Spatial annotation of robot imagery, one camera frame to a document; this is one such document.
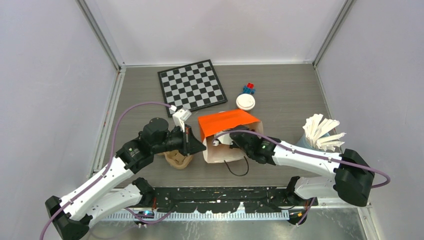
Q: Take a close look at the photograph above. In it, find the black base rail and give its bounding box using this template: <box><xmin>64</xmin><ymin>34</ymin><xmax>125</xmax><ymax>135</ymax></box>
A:
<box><xmin>134</xmin><ymin>186</ymin><xmax>311</xmax><ymax>214</ymax></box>

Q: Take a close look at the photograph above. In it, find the purple cable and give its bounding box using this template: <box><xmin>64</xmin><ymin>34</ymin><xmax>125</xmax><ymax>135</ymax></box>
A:
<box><xmin>213</xmin><ymin>129</ymin><xmax>391</xmax><ymax>190</ymax></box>
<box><xmin>39</xmin><ymin>101</ymin><xmax>176</xmax><ymax>240</ymax></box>

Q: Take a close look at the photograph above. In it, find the brown pulp cup carrier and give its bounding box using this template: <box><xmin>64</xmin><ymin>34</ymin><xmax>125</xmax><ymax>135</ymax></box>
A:
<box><xmin>158</xmin><ymin>150</ymin><xmax>194</xmax><ymax>170</ymax></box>

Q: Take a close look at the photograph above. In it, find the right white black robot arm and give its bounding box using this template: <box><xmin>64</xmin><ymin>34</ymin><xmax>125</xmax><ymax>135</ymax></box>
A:
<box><xmin>229</xmin><ymin>126</ymin><xmax>375</xmax><ymax>207</ymax></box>

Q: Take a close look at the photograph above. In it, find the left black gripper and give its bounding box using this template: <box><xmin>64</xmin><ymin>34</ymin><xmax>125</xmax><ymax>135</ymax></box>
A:
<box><xmin>152</xmin><ymin>123</ymin><xmax>207</xmax><ymax>156</ymax></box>

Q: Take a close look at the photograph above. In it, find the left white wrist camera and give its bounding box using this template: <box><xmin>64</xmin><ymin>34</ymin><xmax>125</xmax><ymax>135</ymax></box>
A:
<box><xmin>169</xmin><ymin>105</ymin><xmax>192</xmax><ymax>133</ymax></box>

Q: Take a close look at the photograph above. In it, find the orange paper bag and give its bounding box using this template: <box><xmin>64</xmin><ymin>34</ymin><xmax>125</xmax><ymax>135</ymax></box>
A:
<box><xmin>197</xmin><ymin>109</ymin><xmax>264</xmax><ymax>176</ymax></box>

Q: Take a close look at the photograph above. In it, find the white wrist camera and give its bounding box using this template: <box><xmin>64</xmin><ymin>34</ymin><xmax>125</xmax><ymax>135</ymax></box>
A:
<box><xmin>169</xmin><ymin>105</ymin><xmax>192</xmax><ymax>133</ymax></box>
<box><xmin>212</xmin><ymin>131</ymin><xmax>233</xmax><ymax>146</ymax></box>

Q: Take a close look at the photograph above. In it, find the white paper-wrapped straws bundle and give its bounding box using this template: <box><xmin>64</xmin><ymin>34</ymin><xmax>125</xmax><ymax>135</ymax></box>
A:
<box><xmin>302</xmin><ymin>114</ymin><xmax>346</xmax><ymax>152</ymax></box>

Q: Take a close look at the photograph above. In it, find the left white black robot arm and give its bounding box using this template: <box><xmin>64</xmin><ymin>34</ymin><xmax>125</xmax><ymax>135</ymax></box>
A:
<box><xmin>45</xmin><ymin>117</ymin><xmax>206</xmax><ymax>240</ymax></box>

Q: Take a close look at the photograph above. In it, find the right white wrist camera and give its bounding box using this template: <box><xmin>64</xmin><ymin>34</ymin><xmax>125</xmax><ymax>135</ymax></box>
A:
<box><xmin>212</xmin><ymin>131</ymin><xmax>233</xmax><ymax>146</ymax></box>

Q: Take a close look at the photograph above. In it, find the black white chessboard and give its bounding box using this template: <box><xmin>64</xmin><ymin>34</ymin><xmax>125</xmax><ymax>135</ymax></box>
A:
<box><xmin>157</xmin><ymin>59</ymin><xmax>228</xmax><ymax>111</ymax></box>

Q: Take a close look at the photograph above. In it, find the blue straw holder cup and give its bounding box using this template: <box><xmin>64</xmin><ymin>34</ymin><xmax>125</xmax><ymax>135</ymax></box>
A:
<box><xmin>295</xmin><ymin>134</ymin><xmax>314</xmax><ymax>150</ymax></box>

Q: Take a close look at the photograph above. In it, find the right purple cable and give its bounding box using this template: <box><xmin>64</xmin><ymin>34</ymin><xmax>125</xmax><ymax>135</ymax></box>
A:
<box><xmin>213</xmin><ymin>129</ymin><xmax>391</xmax><ymax>190</ymax></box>

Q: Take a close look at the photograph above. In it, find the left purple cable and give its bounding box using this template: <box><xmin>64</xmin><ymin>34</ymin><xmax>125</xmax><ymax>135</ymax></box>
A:
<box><xmin>39</xmin><ymin>101</ymin><xmax>176</xmax><ymax>240</ymax></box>

